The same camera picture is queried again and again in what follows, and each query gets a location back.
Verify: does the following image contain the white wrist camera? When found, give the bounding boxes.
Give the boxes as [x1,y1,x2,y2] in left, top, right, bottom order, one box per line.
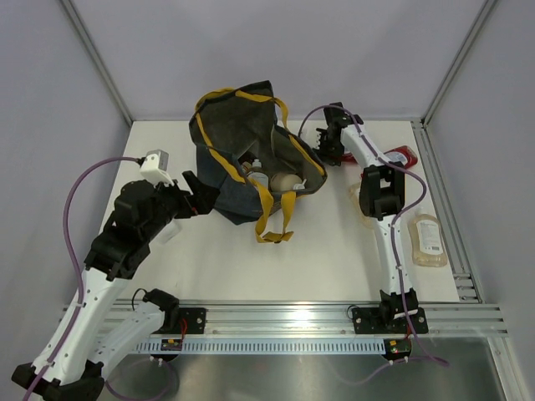
[300,127,320,150]
[140,150,174,185]

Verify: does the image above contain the aluminium mounting rail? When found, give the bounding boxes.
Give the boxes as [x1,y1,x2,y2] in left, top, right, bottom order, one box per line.
[53,301,509,339]

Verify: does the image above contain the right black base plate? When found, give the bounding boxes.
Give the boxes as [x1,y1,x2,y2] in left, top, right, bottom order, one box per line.
[349,307,429,334]

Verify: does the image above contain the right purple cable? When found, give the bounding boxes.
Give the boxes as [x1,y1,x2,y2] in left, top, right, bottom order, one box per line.
[298,104,451,385]

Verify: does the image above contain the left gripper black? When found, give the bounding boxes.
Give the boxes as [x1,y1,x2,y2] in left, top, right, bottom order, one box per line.
[141,170,219,241]

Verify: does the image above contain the dark canvas bag yellow handles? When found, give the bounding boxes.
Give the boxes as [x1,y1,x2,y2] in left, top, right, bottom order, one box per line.
[189,81,328,243]

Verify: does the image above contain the cream lotion bottle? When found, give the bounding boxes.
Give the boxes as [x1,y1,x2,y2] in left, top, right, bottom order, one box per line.
[270,173,307,192]

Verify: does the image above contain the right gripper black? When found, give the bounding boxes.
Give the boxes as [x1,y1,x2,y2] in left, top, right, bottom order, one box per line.
[312,128,344,167]

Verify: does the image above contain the purple cable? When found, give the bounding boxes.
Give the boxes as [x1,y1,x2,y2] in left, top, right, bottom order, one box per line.
[298,104,451,385]
[16,155,183,401]

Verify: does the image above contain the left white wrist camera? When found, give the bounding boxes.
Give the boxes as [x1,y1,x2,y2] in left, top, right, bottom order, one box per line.
[140,150,174,185]

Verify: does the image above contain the clear yellow soap bottle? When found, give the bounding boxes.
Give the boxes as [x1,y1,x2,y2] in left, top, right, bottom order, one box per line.
[247,159,269,189]

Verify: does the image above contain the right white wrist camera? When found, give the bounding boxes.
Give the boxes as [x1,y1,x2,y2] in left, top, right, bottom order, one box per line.
[300,127,320,150]

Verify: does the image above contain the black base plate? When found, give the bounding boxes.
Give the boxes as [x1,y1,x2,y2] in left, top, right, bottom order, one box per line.
[154,307,206,335]
[349,307,429,334]

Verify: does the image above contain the right aluminium frame post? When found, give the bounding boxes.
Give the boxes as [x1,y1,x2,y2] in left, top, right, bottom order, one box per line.
[420,0,500,127]

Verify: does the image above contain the left aluminium frame post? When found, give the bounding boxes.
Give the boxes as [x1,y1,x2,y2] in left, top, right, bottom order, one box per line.
[58,0,135,127]

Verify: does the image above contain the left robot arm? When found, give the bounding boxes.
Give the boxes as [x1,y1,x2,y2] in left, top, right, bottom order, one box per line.
[12,171,219,400]

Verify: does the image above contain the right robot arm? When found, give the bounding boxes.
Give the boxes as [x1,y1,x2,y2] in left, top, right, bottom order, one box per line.
[317,103,419,334]

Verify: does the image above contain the slotted cable duct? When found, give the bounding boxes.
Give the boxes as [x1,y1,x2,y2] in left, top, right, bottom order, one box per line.
[132,338,385,355]

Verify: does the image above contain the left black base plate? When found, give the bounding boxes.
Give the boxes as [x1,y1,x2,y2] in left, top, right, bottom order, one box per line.
[154,307,206,335]

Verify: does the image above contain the aluminium frame post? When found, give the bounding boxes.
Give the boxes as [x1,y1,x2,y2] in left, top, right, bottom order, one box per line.
[58,0,135,127]
[420,0,500,127]

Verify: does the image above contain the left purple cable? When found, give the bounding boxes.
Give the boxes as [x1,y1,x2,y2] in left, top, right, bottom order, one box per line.
[16,155,183,401]

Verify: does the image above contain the small red bottle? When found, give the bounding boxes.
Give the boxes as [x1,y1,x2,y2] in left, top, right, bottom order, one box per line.
[240,158,254,175]

